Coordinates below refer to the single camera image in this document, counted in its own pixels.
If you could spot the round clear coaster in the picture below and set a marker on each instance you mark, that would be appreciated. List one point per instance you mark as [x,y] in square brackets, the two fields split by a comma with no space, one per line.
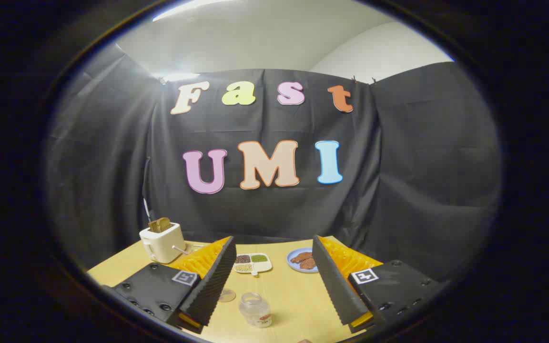
[227,296]

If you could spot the black backdrop cloth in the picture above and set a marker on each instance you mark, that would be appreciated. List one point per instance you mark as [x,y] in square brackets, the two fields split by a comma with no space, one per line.
[398,166]

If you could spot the toast slice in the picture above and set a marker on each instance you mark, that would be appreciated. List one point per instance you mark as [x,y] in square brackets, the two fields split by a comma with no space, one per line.
[164,223]
[154,226]

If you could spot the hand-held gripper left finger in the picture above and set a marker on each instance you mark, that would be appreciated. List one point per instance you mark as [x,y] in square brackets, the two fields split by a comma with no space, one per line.
[212,286]

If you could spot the clear glass cup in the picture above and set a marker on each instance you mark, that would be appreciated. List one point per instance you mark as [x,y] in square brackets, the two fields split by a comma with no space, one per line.
[255,310]

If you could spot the white divided dish with grains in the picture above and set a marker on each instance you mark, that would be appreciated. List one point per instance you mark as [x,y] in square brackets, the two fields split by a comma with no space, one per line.
[252,263]

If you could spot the brown meat piece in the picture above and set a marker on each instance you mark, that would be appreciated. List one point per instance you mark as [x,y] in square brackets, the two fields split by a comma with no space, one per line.
[308,264]
[301,257]

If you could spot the white toaster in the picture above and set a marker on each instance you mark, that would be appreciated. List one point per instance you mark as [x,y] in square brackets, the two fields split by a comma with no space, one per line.
[162,243]

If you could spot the blue plate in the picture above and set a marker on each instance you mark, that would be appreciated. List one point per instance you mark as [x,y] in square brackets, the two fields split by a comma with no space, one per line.
[293,264]

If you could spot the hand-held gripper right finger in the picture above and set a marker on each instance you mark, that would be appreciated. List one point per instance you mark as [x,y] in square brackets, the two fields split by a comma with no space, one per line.
[334,286]

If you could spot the wooden table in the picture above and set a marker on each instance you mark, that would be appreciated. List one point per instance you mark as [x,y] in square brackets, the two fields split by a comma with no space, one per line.
[293,295]

